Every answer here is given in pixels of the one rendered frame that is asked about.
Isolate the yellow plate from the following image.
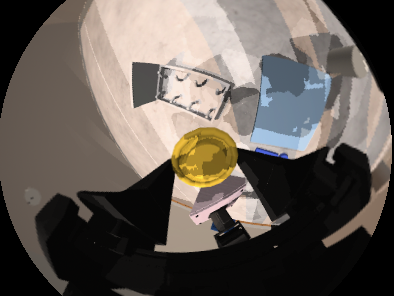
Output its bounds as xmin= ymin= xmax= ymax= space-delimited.
xmin=170 ymin=128 xmax=238 ymax=188

